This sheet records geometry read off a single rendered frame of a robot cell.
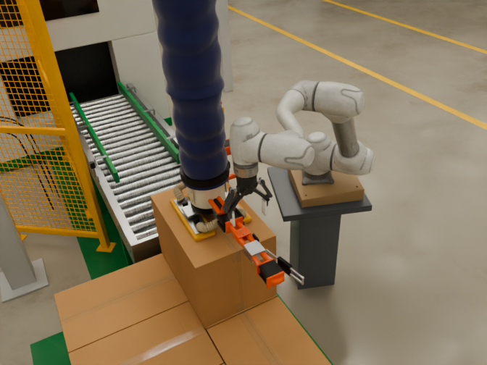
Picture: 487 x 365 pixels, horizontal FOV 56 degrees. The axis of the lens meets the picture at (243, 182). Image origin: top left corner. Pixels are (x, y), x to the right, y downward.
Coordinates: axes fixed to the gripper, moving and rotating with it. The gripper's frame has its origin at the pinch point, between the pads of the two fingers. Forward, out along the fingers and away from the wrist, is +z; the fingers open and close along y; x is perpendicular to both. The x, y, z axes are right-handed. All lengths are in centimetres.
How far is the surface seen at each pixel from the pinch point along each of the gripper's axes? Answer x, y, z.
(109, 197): -131, 37, 61
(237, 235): -6.0, 2.7, 12.7
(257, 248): 4.9, -0.8, 12.7
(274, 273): 20.4, 0.4, 12.2
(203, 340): -6, 24, 67
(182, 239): -30.7, 19.5, 26.9
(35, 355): -83, 105, 121
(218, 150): -32.6, -2.8, -11.9
